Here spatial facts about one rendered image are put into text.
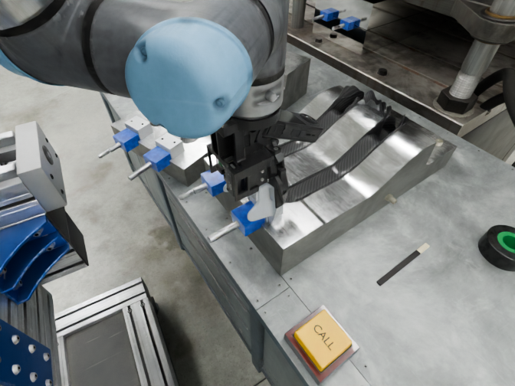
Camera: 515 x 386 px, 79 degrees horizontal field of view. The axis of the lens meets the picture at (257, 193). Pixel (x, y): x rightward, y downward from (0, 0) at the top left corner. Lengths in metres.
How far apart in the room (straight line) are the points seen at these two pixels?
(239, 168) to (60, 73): 0.21
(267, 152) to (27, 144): 0.39
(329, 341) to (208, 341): 0.92
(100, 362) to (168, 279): 0.46
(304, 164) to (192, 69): 0.47
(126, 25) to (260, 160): 0.22
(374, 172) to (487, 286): 0.27
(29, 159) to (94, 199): 1.38
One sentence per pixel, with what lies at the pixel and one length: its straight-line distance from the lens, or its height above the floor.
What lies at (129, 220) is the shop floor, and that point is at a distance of 1.78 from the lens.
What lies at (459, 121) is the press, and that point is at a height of 0.78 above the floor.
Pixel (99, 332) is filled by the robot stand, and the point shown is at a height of 0.21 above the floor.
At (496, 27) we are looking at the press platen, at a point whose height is 1.03.
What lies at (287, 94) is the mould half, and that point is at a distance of 0.92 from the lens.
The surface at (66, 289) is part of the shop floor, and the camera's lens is 1.68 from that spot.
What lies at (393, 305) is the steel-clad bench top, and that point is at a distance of 0.60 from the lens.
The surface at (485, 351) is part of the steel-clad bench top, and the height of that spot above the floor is 0.80.
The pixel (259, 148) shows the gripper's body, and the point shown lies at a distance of 0.42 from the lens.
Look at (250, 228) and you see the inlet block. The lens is 0.52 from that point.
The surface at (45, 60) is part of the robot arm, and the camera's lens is 0.30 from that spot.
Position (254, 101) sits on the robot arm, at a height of 1.13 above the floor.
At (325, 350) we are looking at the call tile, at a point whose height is 0.84.
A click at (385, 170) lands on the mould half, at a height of 0.91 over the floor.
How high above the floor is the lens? 1.32
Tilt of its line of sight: 48 degrees down
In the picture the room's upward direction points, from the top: straight up
